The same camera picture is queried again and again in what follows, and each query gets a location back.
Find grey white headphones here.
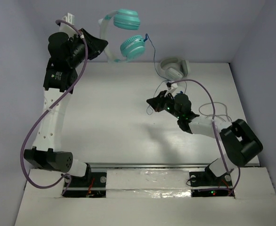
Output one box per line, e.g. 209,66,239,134
156,56,191,81

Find teal cat-ear headphones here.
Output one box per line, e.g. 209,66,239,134
98,8,148,63

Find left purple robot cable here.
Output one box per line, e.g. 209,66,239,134
21,19,89,196

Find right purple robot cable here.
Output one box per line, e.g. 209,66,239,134
167,79,242,197

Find white foam cover panel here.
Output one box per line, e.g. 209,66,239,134
106,169,192,199

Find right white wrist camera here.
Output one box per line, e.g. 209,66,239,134
165,81,178,95

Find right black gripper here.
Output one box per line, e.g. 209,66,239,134
148,89,182,119

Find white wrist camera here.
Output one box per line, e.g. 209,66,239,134
165,81,178,95
58,12,76,36

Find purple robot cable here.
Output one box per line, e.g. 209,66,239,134
167,79,242,197
21,19,89,196

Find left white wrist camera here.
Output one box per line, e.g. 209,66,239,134
58,12,76,36

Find thin blue headphone cable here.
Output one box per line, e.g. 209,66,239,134
144,34,188,115

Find grey headphone cable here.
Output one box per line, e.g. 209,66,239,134
198,102,233,123

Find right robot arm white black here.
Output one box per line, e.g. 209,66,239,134
146,90,263,185

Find aluminium mounting rail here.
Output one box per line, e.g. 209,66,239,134
87,162,209,169

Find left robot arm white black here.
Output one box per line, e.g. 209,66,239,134
23,29,108,186

